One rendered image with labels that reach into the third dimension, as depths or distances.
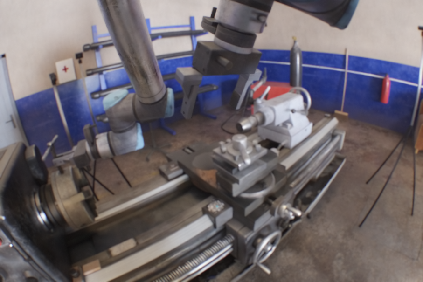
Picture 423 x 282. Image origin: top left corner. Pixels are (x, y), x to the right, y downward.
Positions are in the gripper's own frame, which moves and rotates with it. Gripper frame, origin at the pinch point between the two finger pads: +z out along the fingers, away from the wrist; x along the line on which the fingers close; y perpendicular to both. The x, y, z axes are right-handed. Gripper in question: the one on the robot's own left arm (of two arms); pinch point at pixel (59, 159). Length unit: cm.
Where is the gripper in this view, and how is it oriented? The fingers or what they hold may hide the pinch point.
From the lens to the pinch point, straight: 82.5
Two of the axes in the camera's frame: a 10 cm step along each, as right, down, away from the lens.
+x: -4.1, -3.2, 8.6
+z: -9.1, 2.7, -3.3
